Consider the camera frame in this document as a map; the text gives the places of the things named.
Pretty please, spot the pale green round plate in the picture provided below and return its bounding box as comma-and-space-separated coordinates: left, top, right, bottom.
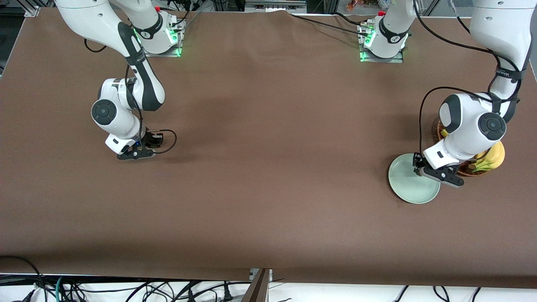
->
388, 153, 441, 205

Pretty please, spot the brown wicker basket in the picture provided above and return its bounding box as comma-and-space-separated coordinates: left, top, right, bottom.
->
433, 120, 489, 177

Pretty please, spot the yellow banana bunch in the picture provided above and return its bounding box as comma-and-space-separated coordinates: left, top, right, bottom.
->
441, 129, 506, 173

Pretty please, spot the brown tablecloth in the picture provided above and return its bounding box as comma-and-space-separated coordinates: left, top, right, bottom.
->
0, 8, 537, 290

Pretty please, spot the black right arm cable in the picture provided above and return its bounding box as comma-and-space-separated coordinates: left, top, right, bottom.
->
84, 38, 178, 155

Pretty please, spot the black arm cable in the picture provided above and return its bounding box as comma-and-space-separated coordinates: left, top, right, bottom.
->
84, 38, 178, 155
413, 0, 523, 156

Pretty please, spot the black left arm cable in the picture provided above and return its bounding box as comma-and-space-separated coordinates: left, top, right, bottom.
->
413, 0, 523, 156

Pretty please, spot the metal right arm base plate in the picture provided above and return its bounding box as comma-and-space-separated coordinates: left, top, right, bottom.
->
138, 19, 182, 58

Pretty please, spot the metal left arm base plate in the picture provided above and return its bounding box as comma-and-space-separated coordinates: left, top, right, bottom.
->
360, 25, 404, 63

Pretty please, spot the black floor cable tangle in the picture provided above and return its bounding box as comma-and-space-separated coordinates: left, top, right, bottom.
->
63, 279, 235, 302

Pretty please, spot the short black table cable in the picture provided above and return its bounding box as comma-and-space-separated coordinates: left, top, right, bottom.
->
334, 11, 370, 25

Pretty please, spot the long black table cable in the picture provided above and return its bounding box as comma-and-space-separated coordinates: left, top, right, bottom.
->
289, 13, 370, 35

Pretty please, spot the black looping floor cable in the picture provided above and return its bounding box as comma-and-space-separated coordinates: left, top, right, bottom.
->
0, 255, 47, 302

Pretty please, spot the grey metal frame beam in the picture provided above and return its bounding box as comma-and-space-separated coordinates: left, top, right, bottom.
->
242, 268, 272, 302

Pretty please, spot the aluminium frame rail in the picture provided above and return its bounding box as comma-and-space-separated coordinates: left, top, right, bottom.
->
245, 0, 307, 12

